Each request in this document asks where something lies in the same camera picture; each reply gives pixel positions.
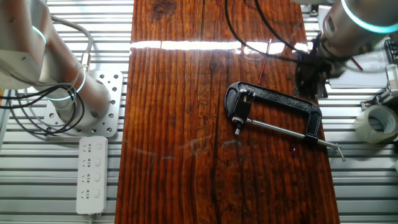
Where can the red pencil with pink eraser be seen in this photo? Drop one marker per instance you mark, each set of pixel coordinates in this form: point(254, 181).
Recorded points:
point(265, 62)

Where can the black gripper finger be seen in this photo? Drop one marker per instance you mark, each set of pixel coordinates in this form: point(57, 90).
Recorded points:
point(303, 87)
point(319, 88)

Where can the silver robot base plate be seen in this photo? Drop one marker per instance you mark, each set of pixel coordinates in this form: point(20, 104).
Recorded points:
point(113, 102)

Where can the white power strip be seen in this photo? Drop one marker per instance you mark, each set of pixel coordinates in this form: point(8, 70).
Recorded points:
point(92, 175)

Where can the black keyboard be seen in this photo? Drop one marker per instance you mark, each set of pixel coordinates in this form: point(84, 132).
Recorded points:
point(392, 49)

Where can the white printed paper sheets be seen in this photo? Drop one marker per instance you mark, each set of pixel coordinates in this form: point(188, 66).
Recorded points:
point(367, 76)

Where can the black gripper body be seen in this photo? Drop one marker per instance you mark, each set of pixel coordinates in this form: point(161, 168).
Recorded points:
point(312, 67)

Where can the brown wooden board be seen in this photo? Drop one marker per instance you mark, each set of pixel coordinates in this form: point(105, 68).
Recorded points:
point(186, 140)

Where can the dark red pencil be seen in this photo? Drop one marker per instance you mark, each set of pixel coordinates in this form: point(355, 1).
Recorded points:
point(357, 63)

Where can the small silver metal bracket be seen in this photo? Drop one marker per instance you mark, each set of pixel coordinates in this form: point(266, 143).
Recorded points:
point(377, 99)

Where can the silver ribbed camera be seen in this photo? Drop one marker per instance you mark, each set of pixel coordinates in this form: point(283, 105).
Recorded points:
point(392, 77)

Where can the black metal C-clamp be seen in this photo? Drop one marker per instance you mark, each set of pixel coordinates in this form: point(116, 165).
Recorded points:
point(280, 98)

